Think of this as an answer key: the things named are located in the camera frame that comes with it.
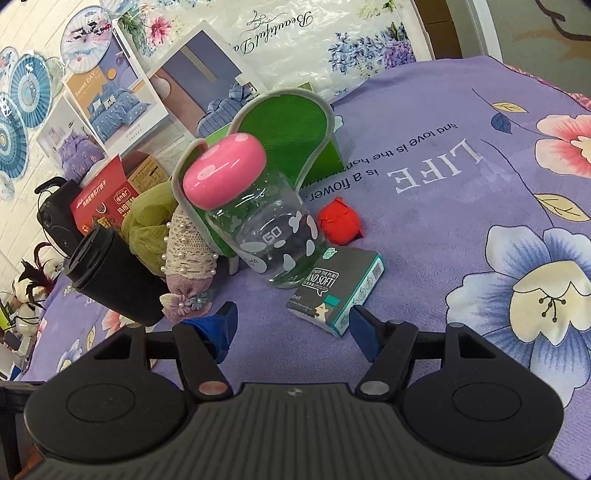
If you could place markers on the green cardboard box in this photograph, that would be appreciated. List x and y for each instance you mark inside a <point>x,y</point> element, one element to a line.
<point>325,161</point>

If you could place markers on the clear bottle with pink lid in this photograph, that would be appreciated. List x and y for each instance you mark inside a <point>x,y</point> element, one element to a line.
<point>277,221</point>

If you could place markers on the grey tissue pack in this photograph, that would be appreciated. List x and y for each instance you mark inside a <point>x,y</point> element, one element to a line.
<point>332,281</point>

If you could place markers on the black lidded cup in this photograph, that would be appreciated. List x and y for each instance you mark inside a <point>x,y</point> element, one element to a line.
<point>115,277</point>

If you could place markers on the red snack box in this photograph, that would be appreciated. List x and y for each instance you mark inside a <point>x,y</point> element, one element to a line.
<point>99,203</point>

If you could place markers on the blue round paper fan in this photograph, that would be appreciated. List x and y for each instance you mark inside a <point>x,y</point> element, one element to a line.
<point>11,147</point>
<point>34,90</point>

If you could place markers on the blue bedding wall poster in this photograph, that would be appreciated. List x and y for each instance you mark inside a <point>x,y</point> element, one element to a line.
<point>115,101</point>

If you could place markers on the green mesh bath sponge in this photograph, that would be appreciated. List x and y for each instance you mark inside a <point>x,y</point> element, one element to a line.
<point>145,217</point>

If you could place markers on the purple bedding wall poster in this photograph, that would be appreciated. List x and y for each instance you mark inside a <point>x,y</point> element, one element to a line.
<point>69,143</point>

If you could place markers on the grey purple wall poster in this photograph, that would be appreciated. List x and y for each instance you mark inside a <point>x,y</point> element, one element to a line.
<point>198,69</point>

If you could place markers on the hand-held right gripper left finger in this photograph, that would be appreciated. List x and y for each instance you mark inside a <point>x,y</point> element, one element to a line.
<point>218,331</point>

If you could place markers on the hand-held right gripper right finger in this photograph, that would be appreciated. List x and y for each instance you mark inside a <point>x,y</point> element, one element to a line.
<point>364,336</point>

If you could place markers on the clear floral bedding bag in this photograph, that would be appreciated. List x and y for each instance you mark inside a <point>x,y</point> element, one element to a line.
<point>286,46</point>

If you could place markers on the black speaker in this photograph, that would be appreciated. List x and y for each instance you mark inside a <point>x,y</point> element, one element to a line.
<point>57,217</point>

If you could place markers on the dark feather decoration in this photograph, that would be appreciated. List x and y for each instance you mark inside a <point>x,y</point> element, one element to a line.
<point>39,272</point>

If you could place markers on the red knitted ball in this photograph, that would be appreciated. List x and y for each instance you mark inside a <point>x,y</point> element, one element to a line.
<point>339,221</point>

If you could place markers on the white round paper fan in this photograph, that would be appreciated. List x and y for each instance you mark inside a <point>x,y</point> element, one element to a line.
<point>85,41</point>

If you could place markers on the brown cardboard box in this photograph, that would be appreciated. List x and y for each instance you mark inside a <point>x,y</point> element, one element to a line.
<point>147,173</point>

